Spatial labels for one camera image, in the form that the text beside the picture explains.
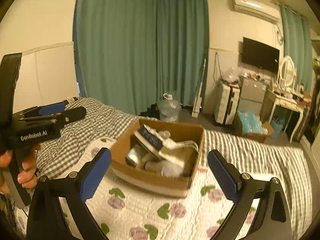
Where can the brown cardboard box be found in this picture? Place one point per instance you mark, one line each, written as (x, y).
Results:
(155, 182)

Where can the white vanity table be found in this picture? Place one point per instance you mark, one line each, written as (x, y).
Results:
(287, 105)

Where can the small open cardboard box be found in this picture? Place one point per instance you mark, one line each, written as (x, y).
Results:
(260, 133)

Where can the blue bag under vanity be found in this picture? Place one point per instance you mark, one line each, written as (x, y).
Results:
(278, 127)

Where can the cosmetics clutter on vanity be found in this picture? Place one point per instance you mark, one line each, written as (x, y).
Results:
(292, 93)

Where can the white air conditioner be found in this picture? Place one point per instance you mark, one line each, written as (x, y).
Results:
(256, 7)

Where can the white stick mop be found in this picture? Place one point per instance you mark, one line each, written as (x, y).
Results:
(197, 105)

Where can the person's left hand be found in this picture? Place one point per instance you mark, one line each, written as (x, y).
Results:
(28, 176)

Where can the white tissue pack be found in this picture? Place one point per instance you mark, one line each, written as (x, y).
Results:
(135, 156)

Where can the cream socks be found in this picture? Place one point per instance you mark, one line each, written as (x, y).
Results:
(172, 168)

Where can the narrow green curtain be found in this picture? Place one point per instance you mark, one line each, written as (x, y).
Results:
(296, 45)

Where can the grey checked blanket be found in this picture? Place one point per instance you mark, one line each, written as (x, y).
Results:
(82, 127)

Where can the blue plastic wrap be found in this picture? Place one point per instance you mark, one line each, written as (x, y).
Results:
(250, 122)

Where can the black bag on floor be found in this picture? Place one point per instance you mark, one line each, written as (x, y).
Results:
(150, 111)

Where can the dark blue patterned pouch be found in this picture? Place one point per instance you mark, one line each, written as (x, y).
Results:
(150, 137)

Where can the clear plastic bag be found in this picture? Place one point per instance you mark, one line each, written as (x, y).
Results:
(232, 75)

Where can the grey mini fridge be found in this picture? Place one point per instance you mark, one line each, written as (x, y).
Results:
(251, 95)

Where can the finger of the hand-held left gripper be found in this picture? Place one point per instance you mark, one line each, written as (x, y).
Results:
(73, 115)
(51, 108)

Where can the white floral quilt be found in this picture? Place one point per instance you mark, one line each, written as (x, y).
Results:
(150, 212)

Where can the black wall television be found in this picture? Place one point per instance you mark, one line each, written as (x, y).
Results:
(260, 55)

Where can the clear water jug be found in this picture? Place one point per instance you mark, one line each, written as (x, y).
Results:
(168, 110)

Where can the white oval mirror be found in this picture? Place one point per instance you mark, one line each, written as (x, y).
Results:
(287, 70)

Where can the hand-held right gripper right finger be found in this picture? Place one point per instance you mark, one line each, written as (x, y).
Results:
(222, 177)

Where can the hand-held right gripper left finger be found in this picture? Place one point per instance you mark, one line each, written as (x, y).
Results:
(96, 175)

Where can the cream canvas bag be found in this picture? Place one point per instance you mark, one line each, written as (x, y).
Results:
(180, 150)

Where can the white suitcase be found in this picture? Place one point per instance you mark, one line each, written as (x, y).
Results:
(227, 103)

